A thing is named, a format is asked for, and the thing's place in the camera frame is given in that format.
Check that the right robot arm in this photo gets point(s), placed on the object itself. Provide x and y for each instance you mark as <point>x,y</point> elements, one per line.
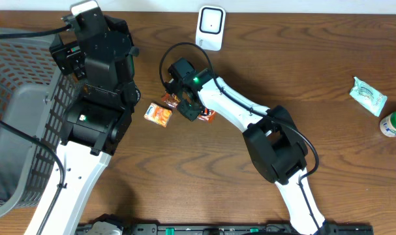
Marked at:
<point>276,147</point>

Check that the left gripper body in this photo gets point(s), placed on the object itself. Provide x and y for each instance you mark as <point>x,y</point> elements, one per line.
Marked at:
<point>58,49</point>

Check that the orange snack packet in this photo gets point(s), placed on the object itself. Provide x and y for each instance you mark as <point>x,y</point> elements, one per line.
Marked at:
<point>158,114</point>

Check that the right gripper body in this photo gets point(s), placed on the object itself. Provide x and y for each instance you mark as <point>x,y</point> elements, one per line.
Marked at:
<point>191,111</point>

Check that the green lid white jar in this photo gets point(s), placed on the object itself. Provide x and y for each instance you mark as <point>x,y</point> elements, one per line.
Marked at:
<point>388,125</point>

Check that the white barcode scanner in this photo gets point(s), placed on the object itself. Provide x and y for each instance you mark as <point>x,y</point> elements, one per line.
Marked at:
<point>210,27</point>

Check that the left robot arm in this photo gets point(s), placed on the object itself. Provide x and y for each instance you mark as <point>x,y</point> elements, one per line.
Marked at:
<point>93,124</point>

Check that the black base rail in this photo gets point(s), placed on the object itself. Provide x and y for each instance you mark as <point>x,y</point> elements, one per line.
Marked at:
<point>110,224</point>

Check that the red orange candy bar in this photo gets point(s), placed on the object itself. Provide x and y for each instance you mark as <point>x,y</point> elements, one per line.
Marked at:
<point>172,101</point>

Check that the teal wet wipes pack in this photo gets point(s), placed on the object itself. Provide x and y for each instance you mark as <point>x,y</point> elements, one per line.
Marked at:
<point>368,96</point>

